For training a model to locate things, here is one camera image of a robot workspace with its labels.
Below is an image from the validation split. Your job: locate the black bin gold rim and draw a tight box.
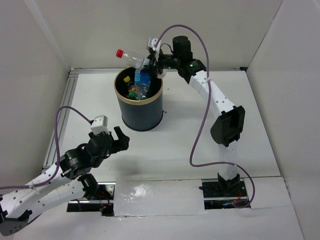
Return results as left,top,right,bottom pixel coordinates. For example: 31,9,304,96
114,67,163,132

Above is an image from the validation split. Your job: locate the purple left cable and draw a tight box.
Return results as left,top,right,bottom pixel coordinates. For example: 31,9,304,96
0,106,95,223

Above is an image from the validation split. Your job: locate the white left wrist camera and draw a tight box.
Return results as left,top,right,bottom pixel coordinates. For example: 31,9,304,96
90,115,109,136

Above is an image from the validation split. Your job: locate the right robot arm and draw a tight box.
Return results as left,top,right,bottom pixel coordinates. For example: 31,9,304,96
145,36,246,196

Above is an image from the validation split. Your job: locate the clear bottle yellow cap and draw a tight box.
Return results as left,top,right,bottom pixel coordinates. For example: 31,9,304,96
123,76,136,93

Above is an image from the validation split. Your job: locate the aluminium frame rail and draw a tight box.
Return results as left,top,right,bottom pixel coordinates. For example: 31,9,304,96
38,66,247,182

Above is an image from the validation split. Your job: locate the clear bottle red label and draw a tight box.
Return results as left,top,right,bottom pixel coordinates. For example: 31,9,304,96
116,49,150,70

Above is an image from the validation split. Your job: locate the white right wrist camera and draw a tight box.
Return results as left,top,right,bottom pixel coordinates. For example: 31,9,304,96
146,37,161,58

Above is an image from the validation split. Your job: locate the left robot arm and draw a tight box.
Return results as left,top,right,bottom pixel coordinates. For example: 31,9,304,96
0,126,130,237

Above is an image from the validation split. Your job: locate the small green bottle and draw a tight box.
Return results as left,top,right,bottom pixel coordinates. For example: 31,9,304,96
128,91,136,100

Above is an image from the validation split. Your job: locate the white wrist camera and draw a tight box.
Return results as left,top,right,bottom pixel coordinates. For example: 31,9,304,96
146,37,161,58
90,115,109,136

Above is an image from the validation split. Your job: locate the clear bottle blue label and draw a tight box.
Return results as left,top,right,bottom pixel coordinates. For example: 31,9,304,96
134,69,151,101

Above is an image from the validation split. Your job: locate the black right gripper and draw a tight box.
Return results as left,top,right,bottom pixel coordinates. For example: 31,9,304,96
140,49,180,78

